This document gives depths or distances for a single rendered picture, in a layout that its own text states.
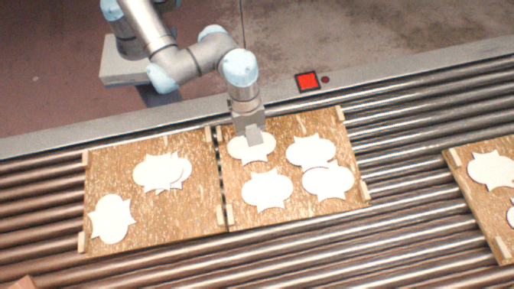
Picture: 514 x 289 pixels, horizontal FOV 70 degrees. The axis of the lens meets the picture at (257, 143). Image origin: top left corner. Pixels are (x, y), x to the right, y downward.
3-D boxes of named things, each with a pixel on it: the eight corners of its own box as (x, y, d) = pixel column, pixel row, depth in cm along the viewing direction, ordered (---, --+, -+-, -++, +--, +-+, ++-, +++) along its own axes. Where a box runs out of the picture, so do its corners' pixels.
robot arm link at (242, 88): (244, 39, 82) (264, 63, 79) (248, 70, 92) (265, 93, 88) (213, 54, 81) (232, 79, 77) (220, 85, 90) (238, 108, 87)
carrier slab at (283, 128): (216, 129, 121) (216, 126, 120) (337, 108, 122) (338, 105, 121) (230, 232, 104) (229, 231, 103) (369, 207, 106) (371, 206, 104)
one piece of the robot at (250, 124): (235, 127, 87) (241, 157, 101) (270, 117, 88) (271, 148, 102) (222, 88, 92) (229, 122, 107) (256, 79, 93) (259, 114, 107)
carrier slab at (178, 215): (88, 152, 119) (86, 150, 118) (212, 128, 121) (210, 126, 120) (84, 260, 103) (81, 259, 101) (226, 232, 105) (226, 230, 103)
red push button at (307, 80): (296, 78, 130) (297, 76, 129) (313, 75, 130) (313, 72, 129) (300, 92, 127) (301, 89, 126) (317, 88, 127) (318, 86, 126)
